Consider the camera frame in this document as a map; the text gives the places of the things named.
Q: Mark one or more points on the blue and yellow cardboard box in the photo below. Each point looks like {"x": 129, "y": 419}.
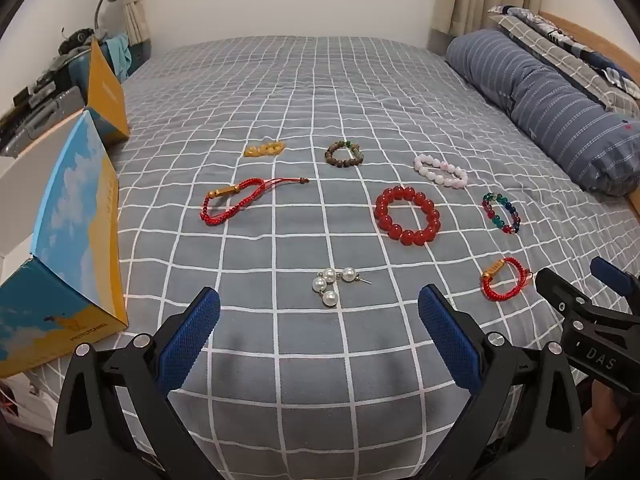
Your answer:
{"x": 75, "y": 220}

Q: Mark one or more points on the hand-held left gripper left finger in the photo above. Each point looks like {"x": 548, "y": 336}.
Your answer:
{"x": 190, "y": 340}

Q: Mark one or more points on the person's right hand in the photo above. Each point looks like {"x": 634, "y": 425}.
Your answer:
{"x": 602, "y": 415}

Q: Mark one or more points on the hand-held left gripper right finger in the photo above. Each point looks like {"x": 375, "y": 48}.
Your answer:
{"x": 447, "y": 335}

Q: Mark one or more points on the dark heap of clutter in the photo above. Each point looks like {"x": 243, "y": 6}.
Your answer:
{"x": 80, "y": 40}

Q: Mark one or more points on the teal suitcase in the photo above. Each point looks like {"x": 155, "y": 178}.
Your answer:
{"x": 75, "y": 67}

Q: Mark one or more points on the grey checked bed sheet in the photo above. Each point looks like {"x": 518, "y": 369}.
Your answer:
{"x": 310, "y": 90}

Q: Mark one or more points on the blue striped bolster pillow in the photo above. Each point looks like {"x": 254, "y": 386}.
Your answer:
{"x": 550, "y": 105}

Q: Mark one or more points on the grey plastic case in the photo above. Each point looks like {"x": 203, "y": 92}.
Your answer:
{"x": 45, "y": 115}

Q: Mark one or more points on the grey checked folded quilt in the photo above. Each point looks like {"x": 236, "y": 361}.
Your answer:
{"x": 560, "y": 40}

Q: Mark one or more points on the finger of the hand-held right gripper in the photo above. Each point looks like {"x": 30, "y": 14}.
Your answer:
{"x": 617, "y": 280}
{"x": 562, "y": 295}

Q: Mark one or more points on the pearl bead ornament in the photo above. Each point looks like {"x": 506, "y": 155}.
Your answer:
{"x": 329, "y": 298}

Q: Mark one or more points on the wooden headboard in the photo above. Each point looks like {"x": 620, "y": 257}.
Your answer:
{"x": 585, "y": 30}

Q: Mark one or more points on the teal cloth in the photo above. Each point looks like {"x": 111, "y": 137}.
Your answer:
{"x": 120, "y": 57}

